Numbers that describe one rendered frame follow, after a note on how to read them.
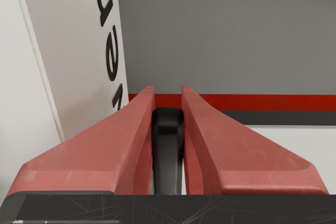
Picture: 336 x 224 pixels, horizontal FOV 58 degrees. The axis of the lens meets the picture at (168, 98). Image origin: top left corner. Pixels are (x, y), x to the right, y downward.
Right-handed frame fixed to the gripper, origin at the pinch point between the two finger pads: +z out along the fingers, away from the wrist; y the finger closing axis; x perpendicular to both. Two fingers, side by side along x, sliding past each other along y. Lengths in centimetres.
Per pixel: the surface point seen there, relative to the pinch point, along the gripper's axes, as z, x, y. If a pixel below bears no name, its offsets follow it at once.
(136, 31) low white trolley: 40.4, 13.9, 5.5
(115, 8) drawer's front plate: 6.5, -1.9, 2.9
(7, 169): 6.2, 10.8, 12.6
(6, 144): 6.2, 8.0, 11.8
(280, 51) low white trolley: 32.3, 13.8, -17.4
